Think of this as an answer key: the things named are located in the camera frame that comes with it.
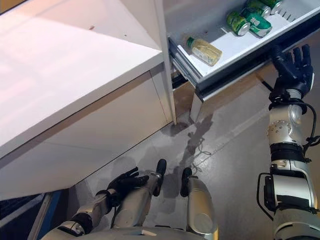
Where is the black right robot foot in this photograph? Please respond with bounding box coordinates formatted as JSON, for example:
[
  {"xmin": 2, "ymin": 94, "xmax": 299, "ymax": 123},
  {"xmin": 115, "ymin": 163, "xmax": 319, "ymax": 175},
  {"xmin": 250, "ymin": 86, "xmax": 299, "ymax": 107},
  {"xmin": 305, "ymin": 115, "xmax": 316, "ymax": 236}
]
[{"xmin": 180, "ymin": 167, "xmax": 193, "ymax": 198}]

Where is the silver robot leg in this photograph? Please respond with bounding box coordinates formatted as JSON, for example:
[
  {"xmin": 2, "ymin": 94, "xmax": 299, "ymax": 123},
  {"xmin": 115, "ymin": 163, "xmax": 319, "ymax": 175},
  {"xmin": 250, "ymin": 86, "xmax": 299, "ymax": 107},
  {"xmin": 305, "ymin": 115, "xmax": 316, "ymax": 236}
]
[
  {"xmin": 185, "ymin": 174, "xmax": 219, "ymax": 240},
  {"xmin": 111, "ymin": 172, "xmax": 164, "ymax": 229}
]

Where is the thin floor string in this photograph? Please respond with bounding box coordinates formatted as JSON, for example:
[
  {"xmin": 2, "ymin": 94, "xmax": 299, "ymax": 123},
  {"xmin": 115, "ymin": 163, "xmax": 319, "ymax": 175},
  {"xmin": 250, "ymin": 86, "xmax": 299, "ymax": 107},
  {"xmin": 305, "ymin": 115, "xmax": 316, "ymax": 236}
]
[{"xmin": 189, "ymin": 134, "xmax": 214, "ymax": 174}]

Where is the silver right robot leg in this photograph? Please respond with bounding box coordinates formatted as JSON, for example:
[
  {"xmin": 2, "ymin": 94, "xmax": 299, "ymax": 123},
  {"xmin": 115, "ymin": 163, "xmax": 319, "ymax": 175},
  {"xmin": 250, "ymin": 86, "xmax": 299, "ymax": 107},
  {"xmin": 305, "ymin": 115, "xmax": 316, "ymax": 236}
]
[{"xmin": 185, "ymin": 174, "xmax": 219, "ymax": 240}]

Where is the black robot foot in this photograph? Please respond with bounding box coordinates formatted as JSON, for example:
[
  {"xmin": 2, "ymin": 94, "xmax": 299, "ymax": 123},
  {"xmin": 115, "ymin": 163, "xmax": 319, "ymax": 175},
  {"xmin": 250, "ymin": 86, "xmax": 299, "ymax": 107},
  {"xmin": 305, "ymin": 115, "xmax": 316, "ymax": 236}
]
[
  {"xmin": 151, "ymin": 158, "xmax": 168, "ymax": 198},
  {"xmin": 180, "ymin": 167, "xmax": 193, "ymax": 198}
]

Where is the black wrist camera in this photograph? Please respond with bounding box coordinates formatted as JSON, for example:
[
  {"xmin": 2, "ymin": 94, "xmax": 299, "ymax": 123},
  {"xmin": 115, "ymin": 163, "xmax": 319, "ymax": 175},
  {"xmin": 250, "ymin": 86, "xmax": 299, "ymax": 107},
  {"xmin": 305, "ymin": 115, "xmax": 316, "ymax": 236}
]
[
  {"xmin": 268, "ymin": 90, "xmax": 289, "ymax": 104},
  {"xmin": 106, "ymin": 191, "xmax": 121, "ymax": 209}
]

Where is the silver left robot leg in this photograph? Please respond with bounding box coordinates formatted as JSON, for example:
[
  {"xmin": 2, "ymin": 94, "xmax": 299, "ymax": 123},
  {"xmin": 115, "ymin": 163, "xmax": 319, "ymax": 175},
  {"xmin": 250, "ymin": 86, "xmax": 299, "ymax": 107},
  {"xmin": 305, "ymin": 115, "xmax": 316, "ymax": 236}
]
[{"xmin": 111, "ymin": 172, "xmax": 164, "ymax": 229}]

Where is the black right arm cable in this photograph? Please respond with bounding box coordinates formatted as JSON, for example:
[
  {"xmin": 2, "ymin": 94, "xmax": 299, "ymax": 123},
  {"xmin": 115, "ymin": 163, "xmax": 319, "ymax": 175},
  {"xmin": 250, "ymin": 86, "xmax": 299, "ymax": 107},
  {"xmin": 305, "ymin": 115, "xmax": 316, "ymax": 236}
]
[{"xmin": 299, "ymin": 101, "xmax": 320, "ymax": 161}]

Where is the black left robot foot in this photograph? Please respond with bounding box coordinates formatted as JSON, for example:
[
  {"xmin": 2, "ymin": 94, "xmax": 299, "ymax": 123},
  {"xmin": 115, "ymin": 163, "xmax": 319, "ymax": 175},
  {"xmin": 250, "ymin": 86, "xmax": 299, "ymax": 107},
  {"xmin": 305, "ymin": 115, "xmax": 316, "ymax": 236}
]
[{"xmin": 151, "ymin": 158, "xmax": 168, "ymax": 198}]

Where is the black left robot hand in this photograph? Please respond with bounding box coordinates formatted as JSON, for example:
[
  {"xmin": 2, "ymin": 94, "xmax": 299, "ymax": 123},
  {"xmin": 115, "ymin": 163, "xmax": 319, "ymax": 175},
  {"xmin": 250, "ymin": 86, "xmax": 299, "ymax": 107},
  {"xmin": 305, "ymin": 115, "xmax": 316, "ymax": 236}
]
[{"xmin": 106, "ymin": 166, "xmax": 150, "ymax": 201}]

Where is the yellow tea bottle green label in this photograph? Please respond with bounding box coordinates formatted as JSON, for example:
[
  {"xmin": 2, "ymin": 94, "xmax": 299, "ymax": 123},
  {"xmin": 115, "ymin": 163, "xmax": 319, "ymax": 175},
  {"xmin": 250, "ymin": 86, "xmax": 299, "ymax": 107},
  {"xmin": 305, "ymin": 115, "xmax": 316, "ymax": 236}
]
[{"xmin": 185, "ymin": 35, "xmax": 223, "ymax": 67}]

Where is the stainless steel fridge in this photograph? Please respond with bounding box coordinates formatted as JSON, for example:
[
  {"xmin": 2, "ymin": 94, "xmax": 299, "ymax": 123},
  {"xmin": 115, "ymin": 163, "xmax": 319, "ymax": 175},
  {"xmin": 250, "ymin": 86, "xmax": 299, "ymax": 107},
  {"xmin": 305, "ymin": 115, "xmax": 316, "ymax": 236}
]
[{"xmin": 162, "ymin": 0, "xmax": 320, "ymax": 131}]

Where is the white counter cabinet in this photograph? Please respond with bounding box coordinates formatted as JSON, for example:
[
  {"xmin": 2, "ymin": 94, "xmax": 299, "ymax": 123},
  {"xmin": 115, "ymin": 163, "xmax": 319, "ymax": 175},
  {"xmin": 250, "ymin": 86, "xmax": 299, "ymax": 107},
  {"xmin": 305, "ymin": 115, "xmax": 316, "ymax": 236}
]
[{"xmin": 0, "ymin": 0, "xmax": 178, "ymax": 201}]

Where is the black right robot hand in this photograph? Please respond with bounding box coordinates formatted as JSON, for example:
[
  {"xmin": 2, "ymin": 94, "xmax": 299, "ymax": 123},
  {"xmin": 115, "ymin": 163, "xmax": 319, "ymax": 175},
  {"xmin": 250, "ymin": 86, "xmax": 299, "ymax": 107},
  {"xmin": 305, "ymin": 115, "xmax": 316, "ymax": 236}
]
[{"xmin": 271, "ymin": 44, "xmax": 315, "ymax": 95}]

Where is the white fridge drawer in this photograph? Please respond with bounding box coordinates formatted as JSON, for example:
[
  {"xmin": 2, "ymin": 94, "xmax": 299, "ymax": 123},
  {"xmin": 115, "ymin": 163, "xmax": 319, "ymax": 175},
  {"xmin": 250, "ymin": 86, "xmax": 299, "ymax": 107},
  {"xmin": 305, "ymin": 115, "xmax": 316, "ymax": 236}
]
[{"xmin": 167, "ymin": 0, "xmax": 320, "ymax": 103}]

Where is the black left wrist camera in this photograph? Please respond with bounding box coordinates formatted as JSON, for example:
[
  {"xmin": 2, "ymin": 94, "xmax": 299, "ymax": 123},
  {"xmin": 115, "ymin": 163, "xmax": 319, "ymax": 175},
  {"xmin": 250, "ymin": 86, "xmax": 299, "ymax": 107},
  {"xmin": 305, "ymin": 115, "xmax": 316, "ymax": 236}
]
[{"xmin": 106, "ymin": 191, "xmax": 121, "ymax": 209}]

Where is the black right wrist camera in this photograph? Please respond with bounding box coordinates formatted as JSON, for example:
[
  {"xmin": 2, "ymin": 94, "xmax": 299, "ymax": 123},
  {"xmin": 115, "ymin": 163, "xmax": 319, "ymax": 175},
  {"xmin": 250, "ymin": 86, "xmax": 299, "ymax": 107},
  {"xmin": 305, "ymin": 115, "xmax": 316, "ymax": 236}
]
[{"xmin": 268, "ymin": 90, "xmax": 289, "ymax": 104}]

